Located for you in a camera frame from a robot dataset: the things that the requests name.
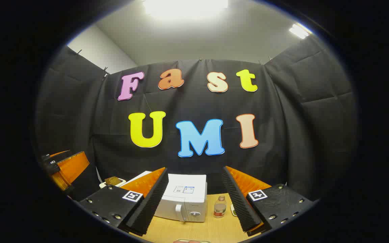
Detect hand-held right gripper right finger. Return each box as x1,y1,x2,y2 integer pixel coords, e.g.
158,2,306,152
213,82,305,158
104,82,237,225
222,166,317,237

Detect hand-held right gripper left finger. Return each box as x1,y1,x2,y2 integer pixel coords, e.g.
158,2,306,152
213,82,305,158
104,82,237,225
79,167,169,236

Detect white microwave oven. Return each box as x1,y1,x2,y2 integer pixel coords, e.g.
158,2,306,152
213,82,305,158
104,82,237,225
120,170,208,222

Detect clear bottle with red label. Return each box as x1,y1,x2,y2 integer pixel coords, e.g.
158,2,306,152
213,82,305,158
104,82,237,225
213,195,227,219

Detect white toaster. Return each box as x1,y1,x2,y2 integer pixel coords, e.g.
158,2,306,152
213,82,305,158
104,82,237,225
99,177,127,189

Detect black backdrop cloth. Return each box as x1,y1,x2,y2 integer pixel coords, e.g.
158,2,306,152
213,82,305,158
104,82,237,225
34,35,359,203

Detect small ceiling light panel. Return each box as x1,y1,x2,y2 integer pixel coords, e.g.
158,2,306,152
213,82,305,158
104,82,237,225
289,23,312,39

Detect large ceiling light panel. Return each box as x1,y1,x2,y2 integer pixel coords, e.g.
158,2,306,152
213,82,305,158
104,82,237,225
143,0,229,18

